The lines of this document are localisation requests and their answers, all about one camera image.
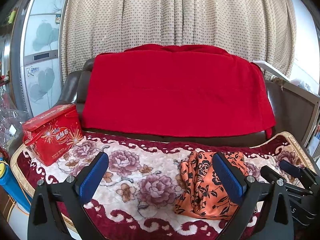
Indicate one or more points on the white floral refrigerator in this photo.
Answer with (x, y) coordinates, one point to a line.
(36, 72)

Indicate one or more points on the orange black floral garment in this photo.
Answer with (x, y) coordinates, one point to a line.
(204, 195)

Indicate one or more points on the dark leather sofa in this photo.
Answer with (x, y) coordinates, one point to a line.
(296, 111)

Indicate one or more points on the beige dotted curtain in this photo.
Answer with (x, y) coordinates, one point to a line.
(252, 29)

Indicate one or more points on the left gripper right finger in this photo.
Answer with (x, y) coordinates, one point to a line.
(246, 192)

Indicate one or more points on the red gift box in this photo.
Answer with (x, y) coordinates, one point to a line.
(52, 133)

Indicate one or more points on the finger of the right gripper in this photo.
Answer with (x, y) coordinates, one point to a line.
(308, 178)

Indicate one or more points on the white window sill shelf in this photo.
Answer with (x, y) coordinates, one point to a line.
(287, 77)

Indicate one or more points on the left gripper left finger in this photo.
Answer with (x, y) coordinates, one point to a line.
(45, 218)

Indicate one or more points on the blue bottle yellow cap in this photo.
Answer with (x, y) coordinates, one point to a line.
(13, 188)

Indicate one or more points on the red blanket on sofa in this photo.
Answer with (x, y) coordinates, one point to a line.
(177, 91)

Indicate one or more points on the clear plastic bag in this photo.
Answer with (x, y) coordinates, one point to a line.
(11, 121)

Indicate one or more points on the floral plush blanket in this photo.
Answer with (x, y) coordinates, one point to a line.
(136, 196)

